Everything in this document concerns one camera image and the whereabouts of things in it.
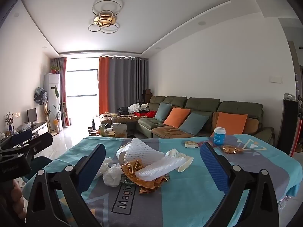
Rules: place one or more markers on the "balcony glass door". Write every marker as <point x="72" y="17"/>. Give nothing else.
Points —
<point x="81" y="95"/>

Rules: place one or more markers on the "green sofa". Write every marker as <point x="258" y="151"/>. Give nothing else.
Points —
<point x="201" y="102"/>

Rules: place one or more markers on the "plant in blue vase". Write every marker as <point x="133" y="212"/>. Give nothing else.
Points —
<point x="9" y="120"/>

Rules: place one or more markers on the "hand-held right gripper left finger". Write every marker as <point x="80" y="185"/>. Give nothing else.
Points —
<point x="92" y="161"/>

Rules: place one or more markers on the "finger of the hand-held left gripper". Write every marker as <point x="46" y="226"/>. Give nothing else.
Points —
<point x="21" y="136"/>
<point x="37" y="141"/>

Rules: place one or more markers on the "white clothes pile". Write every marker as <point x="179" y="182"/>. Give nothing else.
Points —
<point x="136" y="107"/>

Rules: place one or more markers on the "cluster of jars and packets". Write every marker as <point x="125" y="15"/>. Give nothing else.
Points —
<point x="111" y="123"/>

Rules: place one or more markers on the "tall leafy potted plant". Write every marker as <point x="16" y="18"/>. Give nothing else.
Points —
<point x="56" y="113"/>

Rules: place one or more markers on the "blue cup with white lid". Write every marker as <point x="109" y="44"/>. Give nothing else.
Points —
<point x="219" y="136"/>

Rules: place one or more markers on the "white standing air conditioner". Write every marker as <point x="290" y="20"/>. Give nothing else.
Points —
<point x="52" y="82"/>

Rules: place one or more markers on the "fan with patterned cover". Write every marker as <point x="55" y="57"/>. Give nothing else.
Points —
<point x="40" y="95"/>

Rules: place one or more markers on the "red cloth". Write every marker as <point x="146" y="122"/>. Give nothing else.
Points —
<point x="146" y="114"/>

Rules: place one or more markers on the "crumpled white tissue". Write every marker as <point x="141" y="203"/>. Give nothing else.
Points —
<point x="112" y="176"/>
<point x="104" y="165"/>

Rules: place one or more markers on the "black tall appliance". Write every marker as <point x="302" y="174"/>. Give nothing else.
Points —
<point x="286" y="127"/>

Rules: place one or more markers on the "clear plastic bag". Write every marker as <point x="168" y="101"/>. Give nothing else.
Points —
<point x="24" y="126"/>

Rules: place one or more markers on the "striped grey red curtain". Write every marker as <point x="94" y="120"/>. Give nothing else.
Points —
<point x="62" y="87"/>

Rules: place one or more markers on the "crushed white paper cup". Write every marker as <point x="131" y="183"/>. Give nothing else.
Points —
<point x="172" y="153"/>

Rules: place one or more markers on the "teal plastic bin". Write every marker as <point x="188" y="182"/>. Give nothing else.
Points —
<point x="40" y="166"/>

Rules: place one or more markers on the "white foam net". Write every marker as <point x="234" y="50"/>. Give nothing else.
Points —
<point x="153" y="170"/>
<point x="143" y="149"/>

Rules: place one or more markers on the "white black tv cabinet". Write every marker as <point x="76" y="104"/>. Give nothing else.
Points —
<point x="41" y="127"/>

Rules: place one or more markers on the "small teal cushion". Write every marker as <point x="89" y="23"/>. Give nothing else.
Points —
<point x="163" y="111"/>

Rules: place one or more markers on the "orange and grey curtain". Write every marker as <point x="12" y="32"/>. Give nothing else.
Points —
<point x="123" y="85"/>

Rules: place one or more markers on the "small red potted plant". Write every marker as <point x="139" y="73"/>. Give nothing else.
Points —
<point x="54" y="69"/>

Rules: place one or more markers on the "black bag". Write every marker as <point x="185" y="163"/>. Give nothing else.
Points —
<point x="123" y="110"/>

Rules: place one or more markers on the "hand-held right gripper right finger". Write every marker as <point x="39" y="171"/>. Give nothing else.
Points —
<point x="214" y="167"/>

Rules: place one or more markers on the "white dotted paper cup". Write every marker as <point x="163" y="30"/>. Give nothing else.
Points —
<point x="185" y="164"/>

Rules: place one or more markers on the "large teal cushion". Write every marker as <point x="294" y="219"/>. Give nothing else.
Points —
<point x="194" y="123"/>

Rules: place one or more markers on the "small gold wrapper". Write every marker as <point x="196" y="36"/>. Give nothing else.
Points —
<point x="233" y="149"/>

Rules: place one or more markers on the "person's left hand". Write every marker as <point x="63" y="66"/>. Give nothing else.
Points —
<point x="18" y="198"/>

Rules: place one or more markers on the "gold foil wrapper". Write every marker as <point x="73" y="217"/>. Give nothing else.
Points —
<point x="130" y="170"/>

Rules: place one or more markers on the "orange cushion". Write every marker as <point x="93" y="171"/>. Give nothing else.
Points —
<point x="230" y="123"/>
<point x="176" y="117"/>

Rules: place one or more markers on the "black monitor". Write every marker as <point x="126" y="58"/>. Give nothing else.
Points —
<point x="32" y="115"/>

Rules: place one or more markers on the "brown boxes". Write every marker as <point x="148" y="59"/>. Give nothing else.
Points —
<point x="146" y="95"/>

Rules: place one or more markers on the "small beige snack packet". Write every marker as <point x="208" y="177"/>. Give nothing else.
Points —
<point x="191" y="144"/>

